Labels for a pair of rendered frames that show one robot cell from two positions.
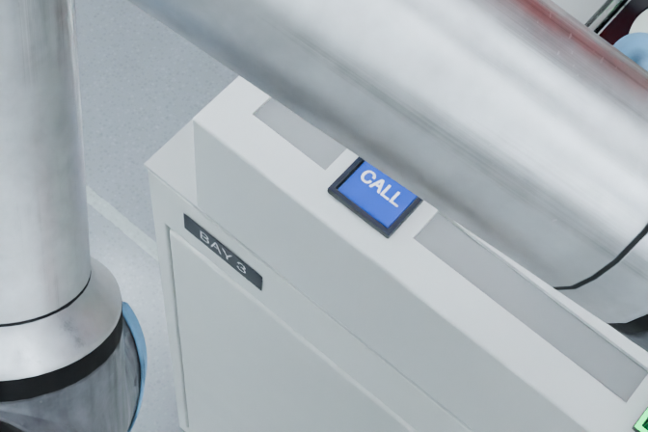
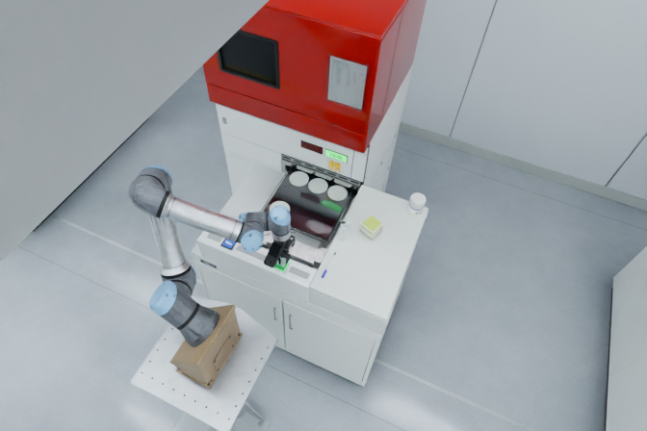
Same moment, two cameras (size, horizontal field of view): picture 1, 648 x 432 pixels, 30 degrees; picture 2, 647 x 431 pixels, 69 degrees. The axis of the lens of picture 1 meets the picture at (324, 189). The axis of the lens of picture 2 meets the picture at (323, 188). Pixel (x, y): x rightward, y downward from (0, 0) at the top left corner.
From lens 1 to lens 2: 1.30 m
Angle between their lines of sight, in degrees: 13
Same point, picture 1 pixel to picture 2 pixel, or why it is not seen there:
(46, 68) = (174, 234)
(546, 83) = (220, 221)
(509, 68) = (217, 220)
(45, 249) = (178, 256)
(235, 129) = (203, 240)
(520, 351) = (254, 261)
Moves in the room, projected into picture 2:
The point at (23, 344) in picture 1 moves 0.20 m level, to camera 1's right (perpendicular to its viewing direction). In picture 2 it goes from (178, 269) to (231, 263)
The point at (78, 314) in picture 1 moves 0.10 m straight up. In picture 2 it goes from (184, 265) to (179, 251)
